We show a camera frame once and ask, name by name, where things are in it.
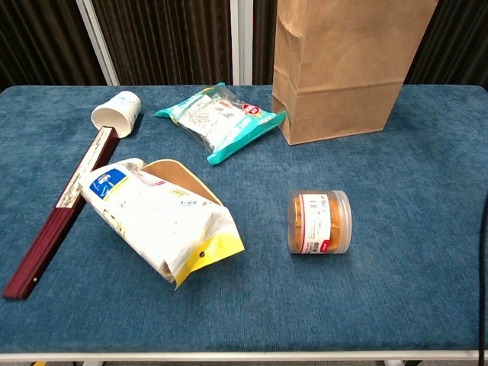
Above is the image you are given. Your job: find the brown paper bag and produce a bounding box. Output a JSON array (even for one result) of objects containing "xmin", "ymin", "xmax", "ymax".
[{"xmin": 271, "ymin": 0, "xmax": 439, "ymax": 146}]

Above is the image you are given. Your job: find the teal clear snack packet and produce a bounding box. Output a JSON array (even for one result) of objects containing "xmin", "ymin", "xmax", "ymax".
[{"xmin": 154, "ymin": 82, "xmax": 287, "ymax": 165}]

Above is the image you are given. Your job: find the tan oval wooden box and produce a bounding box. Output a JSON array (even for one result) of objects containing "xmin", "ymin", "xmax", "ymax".
[{"xmin": 143, "ymin": 159, "xmax": 224, "ymax": 207}]

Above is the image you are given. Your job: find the white yellow paper sack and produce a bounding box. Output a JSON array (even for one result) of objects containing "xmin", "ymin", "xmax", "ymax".
[{"xmin": 78, "ymin": 158, "xmax": 246, "ymax": 291}]

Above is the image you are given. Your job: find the blue table cloth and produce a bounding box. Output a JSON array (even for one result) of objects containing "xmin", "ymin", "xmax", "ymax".
[{"xmin": 0, "ymin": 84, "xmax": 488, "ymax": 354}]

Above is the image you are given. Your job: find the dark corrugated divider panel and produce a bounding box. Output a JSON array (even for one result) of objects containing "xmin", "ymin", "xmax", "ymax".
[
  {"xmin": 252, "ymin": 0, "xmax": 281, "ymax": 86},
  {"xmin": 92, "ymin": 0, "xmax": 233, "ymax": 86},
  {"xmin": 0, "ymin": 0, "xmax": 108, "ymax": 92},
  {"xmin": 404, "ymin": 0, "xmax": 488, "ymax": 85}
]

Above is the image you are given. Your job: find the white paper cup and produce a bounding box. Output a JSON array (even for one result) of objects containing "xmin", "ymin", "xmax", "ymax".
[{"xmin": 91, "ymin": 91, "xmax": 143, "ymax": 138}]

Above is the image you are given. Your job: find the dark red folding fan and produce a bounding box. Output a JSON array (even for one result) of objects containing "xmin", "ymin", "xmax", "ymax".
[{"xmin": 2, "ymin": 127, "xmax": 120, "ymax": 300}]

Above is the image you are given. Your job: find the white divider frame post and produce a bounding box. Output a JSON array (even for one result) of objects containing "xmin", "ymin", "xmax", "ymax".
[
  {"xmin": 229, "ymin": 0, "xmax": 254, "ymax": 86},
  {"xmin": 75, "ymin": 0, "xmax": 120, "ymax": 87}
]

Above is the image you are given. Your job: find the white table frame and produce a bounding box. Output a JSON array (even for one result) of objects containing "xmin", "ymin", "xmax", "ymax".
[{"xmin": 0, "ymin": 349, "xmax": 488, "ymax": 366}]

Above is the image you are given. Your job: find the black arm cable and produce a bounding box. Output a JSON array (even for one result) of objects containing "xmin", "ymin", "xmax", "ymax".
[{"xmin": 476, "ymin": 190, "xmax": 488, "ymax": 354}]

